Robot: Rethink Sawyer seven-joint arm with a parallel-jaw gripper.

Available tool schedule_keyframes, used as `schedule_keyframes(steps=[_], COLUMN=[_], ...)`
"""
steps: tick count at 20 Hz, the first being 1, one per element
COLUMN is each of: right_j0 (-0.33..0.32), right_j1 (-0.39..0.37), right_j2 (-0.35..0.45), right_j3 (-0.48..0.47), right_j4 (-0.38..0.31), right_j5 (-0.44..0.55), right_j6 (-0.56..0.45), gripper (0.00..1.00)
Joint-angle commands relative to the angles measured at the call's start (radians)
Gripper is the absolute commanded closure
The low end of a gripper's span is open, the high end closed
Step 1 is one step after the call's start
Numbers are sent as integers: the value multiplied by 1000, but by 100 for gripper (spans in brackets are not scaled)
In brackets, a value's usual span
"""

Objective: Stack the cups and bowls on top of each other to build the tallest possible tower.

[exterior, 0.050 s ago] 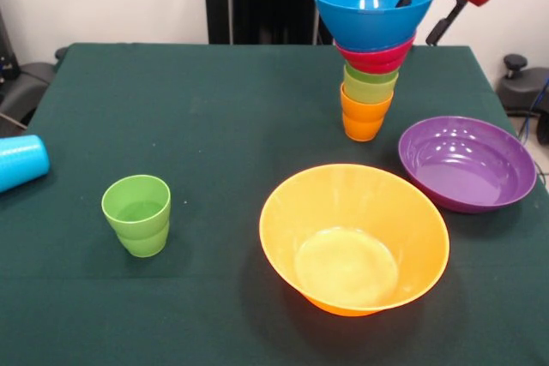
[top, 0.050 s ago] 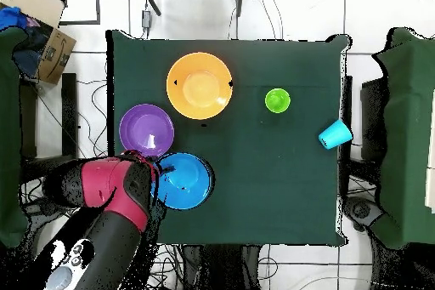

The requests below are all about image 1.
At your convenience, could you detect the pink-red small bowl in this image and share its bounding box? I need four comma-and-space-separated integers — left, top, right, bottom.
334, 31, 418, 75

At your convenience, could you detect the light blue cup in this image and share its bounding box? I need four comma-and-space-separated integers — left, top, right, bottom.
0, 134, 51, 194

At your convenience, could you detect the light green cup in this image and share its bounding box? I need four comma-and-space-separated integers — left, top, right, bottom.
114, 225, 170, 260
100, 174, 172, 241

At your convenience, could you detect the purple bowl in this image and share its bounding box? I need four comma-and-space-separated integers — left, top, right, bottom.
397, 115, 538, 214

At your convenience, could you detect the yellow translucent cup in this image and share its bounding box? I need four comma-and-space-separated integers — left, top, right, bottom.
342, 69, 400, 105

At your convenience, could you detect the dark green tablecloth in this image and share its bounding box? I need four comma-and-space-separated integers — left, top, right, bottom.
0, 42, 549, 366

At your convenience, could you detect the light blue bowl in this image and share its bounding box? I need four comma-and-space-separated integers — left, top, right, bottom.
311, 0, 437, 51

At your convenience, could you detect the orange cup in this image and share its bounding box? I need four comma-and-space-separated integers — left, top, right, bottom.
340, 84, 394, 124
342, 115, 385, 143

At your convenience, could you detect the black pedestal base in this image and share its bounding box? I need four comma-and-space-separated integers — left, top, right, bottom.
496, 53, 549, 147
0, 5, 59, 127

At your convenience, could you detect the large orange bowl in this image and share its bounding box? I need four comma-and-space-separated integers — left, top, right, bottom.
258, 163, 451, 318

